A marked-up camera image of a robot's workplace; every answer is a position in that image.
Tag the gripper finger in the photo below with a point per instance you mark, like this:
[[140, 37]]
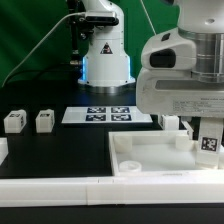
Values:
[[186, 123]]

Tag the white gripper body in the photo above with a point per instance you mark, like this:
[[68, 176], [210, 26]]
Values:
[[182, 74]]

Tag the white square tabletop tray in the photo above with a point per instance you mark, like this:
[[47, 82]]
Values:
[[141, 153]]

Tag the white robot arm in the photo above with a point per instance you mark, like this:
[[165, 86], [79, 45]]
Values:
[[106, 64]]

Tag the white U-shaped fence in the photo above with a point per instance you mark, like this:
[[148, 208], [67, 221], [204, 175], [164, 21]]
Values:
[[199, 186]]

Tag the white tag sheet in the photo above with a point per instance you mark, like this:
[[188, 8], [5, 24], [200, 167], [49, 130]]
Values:
[[104, 114]]

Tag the black camera stand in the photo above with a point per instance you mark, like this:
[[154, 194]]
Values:
[[75, 6]]

